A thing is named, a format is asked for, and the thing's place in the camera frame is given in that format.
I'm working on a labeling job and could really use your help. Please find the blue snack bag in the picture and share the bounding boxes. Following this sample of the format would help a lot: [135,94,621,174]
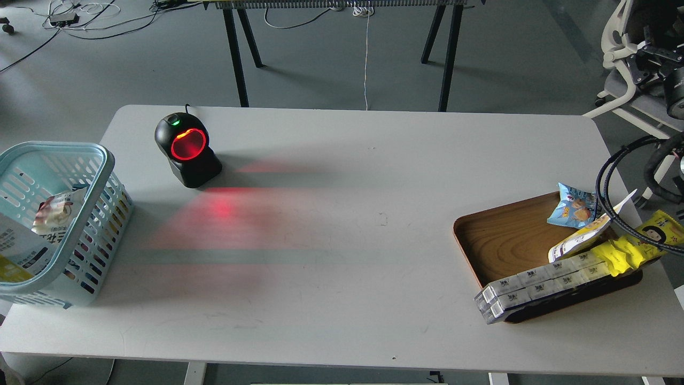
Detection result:
[546,182,603,229]

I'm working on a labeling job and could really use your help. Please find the clear boxed snack pack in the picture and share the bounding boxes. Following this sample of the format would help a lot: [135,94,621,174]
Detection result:
[473,252,611,324]

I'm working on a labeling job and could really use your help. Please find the black trestle table background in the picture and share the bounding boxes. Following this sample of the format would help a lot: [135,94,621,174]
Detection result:
[200,0,473,112]

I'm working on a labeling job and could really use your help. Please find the brown wooden tray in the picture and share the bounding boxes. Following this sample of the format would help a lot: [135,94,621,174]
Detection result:
[453,193,643,319]

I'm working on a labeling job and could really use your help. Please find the black cable loop right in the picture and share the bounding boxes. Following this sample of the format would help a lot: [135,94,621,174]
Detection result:
[595,134,684,256]

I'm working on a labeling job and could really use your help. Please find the white hanging cable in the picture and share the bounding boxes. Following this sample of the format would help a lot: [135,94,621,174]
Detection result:
[352,4,374,111]

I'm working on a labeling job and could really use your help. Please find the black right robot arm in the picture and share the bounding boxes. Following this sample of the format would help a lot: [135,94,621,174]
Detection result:
[633,24,682,204]

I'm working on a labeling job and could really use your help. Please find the black barcode scanner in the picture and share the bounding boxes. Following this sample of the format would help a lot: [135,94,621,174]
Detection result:
[154,103,223,188]

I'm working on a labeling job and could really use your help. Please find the white yellow flat pouch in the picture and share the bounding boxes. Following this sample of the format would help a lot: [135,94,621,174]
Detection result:
[547,209,611,261]

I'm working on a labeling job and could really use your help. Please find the yellow white snack pouch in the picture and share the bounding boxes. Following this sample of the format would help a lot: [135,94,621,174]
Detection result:
[1,214,57,283]

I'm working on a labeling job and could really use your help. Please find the yellow cartoon snack bag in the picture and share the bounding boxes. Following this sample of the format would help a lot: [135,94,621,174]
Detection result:
[591,210,683,277]

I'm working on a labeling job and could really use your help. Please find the floor cables and power strip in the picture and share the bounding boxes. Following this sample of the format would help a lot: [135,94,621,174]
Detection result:
[0,0,161,73]

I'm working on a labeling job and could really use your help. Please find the red white snack bag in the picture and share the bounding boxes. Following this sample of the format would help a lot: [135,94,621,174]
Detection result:
[32,186,88,244]

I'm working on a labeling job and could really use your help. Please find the light blue plastic basket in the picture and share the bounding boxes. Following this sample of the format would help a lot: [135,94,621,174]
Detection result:
[1,141,134,309]

